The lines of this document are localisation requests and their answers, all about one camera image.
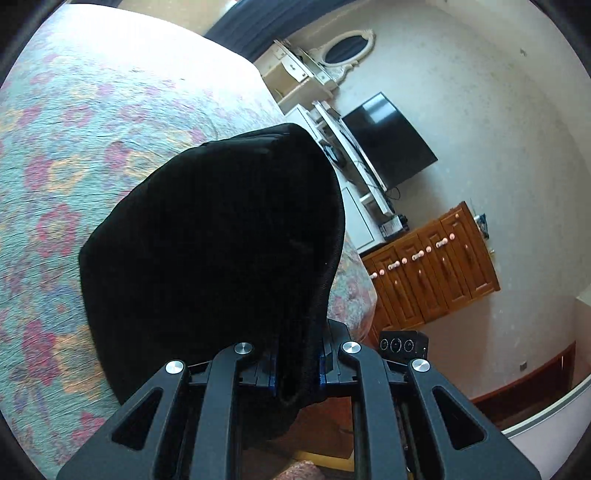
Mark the floral quilted bedspread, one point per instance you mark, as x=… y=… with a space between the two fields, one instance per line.
x=69 y=138

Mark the brown wooden cabinet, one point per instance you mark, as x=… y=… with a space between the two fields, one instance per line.
x=434 y=277

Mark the black pants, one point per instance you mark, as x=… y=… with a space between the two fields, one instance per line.
x=207 y=254

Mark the white television stand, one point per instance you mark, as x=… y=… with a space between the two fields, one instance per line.
x=364 y=226

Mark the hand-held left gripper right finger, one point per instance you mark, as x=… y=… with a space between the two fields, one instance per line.
x=322 y=376

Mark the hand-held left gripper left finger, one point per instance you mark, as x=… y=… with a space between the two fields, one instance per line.
x=272 y=376

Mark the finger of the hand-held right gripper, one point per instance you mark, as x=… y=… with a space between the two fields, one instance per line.
x=336 y=334

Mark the small black device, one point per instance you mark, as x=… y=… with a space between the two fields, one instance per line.
x=334 y=154

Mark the small black white box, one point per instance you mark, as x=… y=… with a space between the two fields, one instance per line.
x=393 y=226

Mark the cream dressing table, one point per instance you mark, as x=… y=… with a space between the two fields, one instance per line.
x=291 y=76

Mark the black flat television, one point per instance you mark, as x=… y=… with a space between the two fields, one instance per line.
x=388 y=138

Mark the dark blue curtain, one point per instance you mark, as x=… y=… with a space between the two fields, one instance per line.
x=244 y=27

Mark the oval cream framed mirror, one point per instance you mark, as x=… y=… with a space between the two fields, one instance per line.
x=346 y=48

